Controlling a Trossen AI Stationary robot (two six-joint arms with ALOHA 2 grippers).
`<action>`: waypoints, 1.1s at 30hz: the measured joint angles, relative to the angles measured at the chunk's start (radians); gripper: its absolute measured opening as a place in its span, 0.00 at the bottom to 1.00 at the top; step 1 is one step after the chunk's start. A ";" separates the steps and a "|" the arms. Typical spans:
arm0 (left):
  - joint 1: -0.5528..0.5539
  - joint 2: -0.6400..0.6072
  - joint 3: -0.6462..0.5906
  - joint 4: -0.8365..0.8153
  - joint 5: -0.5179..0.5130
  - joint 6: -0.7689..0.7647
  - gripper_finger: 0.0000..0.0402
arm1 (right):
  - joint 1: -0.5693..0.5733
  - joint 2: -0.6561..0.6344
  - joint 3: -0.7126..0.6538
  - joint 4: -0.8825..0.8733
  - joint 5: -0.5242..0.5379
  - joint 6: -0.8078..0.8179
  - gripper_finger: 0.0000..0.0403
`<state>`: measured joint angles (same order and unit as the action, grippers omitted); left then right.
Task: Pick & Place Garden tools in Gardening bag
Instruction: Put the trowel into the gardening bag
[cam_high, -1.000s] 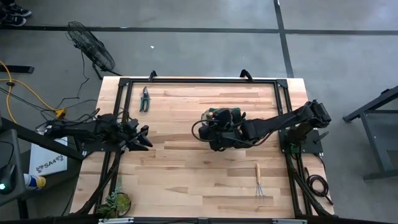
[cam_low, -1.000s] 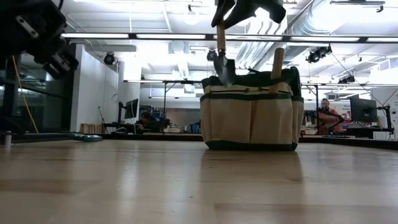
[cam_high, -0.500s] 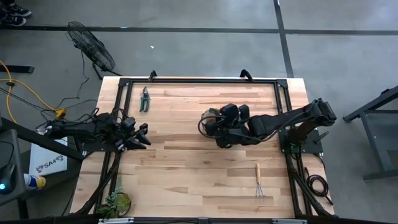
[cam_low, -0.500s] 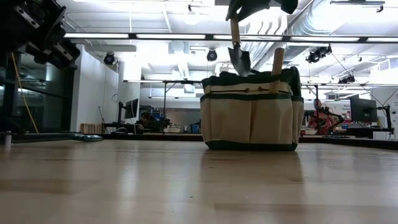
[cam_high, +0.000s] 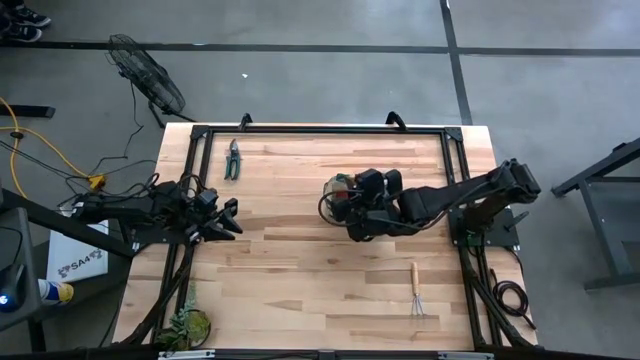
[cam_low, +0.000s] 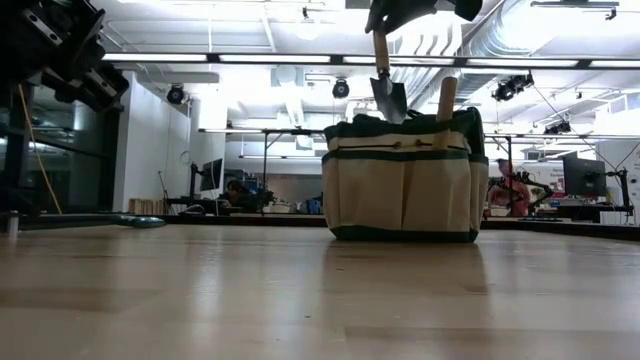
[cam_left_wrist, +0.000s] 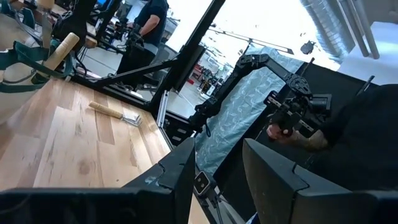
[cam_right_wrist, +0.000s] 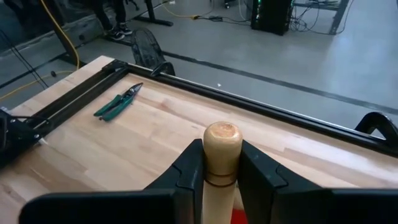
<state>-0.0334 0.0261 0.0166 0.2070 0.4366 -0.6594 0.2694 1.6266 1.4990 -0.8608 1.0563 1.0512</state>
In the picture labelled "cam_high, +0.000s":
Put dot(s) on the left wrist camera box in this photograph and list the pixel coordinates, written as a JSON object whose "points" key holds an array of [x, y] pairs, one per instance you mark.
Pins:
{"points": [[207, 198]]}

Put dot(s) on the beige green-trimmed gardening bag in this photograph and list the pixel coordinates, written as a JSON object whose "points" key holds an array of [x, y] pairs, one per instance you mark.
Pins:
{"points": [[334, 184]]}

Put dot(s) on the dark green pruning shears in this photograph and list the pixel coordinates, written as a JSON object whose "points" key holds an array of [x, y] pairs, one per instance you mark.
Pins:
{"points": [[233, 149]]}

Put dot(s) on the black metal stand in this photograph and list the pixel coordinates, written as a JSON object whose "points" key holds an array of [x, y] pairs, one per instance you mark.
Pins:
{"points": [[600, 225]]}

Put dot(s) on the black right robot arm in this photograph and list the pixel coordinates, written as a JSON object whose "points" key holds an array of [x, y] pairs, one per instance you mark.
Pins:
{"points": [[465, 192]]}

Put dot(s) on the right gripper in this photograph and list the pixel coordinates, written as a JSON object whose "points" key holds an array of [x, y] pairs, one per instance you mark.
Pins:
{"points": [[375, 225]]}

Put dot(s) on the green succulent plant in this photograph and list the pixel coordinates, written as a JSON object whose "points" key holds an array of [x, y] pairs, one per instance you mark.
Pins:
{"points": [[187, 327]]}

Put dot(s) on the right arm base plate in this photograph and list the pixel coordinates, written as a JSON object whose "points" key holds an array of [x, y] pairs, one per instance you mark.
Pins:
{"points": [[500, 240]]}

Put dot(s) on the person's shoe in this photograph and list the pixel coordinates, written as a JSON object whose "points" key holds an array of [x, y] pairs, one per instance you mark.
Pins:
{"points": [[31, 16], [22, 34]]}

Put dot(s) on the black aluminium table frame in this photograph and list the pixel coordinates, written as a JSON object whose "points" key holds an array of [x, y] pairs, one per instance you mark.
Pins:
{"points": [[325, 130]]}

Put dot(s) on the black computer mouse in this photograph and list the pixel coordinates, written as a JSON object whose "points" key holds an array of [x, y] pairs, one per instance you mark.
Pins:
{"points": [[11, 287]]}

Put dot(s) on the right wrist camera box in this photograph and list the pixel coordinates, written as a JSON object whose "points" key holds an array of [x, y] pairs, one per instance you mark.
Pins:
{"points": [[372, 184]]}

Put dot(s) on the black floor fan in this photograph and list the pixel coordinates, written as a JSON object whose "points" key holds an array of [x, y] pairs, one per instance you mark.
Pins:
{"points": [[147, 75]]}

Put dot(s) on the yellow and blue can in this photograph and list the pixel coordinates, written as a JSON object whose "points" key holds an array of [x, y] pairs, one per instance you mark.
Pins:
{"points": [[57, 292]]}

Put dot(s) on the white printed box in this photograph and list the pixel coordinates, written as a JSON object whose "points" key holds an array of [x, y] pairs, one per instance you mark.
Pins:
{"points": [[75, 260]]}

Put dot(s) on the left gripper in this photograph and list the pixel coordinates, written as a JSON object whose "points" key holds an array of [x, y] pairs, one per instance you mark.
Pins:
{"points": [[180, 212]]}

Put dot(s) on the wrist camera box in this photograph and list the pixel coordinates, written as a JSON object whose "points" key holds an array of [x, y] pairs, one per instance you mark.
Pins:
{"points": [[372, 184], [207, 198]]}

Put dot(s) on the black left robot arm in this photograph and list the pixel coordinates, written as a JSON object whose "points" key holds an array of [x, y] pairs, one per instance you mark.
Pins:
{"points": [[115, 210]]}

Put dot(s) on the black bar on floor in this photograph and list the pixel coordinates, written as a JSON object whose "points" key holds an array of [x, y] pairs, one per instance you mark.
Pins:
{"points": [[30, 111]]}

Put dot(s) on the silver metal bracket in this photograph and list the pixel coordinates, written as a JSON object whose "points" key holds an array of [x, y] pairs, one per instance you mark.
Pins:
{"points": [[187, 355], [465, 356]]}

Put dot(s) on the black side desk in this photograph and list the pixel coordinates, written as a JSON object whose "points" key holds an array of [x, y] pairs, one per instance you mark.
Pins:
{"points": [[65, 232]]}

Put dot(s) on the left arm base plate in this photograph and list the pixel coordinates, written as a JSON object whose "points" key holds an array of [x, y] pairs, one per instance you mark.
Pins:
{"points": [[150, 239]]}

